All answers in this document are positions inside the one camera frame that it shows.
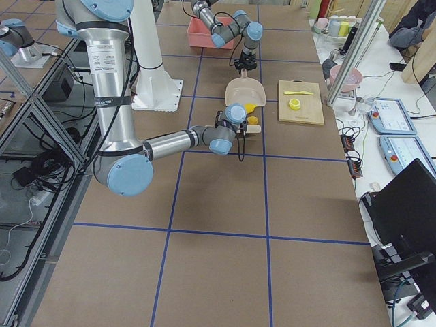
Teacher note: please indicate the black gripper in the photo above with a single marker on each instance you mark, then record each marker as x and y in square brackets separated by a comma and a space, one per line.
[247, 55]
[242, 125]

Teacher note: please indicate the brown toy potato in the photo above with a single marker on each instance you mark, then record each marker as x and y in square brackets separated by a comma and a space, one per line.
[252, 120]

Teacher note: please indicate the yellow toy corn cob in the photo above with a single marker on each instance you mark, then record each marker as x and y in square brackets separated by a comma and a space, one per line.
[249, 107]

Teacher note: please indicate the beige plastic dustpan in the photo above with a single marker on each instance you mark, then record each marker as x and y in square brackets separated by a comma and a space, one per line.
[245, 90]

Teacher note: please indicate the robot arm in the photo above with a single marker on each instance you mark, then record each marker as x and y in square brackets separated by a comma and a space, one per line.
[222, 28]
[123, 162]

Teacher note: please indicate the pink plastic bin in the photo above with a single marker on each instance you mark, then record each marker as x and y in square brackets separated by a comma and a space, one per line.
[198, 34]

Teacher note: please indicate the yellow plastic knife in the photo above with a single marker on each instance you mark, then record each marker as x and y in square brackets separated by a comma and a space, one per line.
[298, 93]

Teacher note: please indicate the yellow lemon slices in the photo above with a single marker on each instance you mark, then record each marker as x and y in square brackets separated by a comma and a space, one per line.
[294, 104]

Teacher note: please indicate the wooden cutting board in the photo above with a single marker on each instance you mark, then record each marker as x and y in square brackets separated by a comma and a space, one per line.
[311, 106]

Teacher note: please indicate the pink bowl with ice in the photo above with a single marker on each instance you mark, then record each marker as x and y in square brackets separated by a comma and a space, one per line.
[352, 81]

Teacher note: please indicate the upper teach pendant tablet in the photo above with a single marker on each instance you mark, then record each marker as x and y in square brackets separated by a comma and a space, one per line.
[389, 117]

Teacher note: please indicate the teach pendant tablet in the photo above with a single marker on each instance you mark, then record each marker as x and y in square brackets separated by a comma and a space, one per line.
[389, 117]
[400, 150]

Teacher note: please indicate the lower teach pendant tablet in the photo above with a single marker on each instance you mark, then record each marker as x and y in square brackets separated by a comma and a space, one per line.
[400, 150]

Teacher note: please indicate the person in dark jacket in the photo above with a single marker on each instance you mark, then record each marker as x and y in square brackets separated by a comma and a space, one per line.
[414, 26]

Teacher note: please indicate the black laptop monitor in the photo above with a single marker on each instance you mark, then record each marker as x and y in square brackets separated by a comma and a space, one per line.
[403, 215]

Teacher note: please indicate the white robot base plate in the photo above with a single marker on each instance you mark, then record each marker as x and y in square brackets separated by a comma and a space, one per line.
[160, 95]

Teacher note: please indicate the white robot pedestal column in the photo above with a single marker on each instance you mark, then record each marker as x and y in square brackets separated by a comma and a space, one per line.
[146, 41]

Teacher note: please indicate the aluminium frame post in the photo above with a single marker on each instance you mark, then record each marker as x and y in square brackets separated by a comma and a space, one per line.
[358, 43]

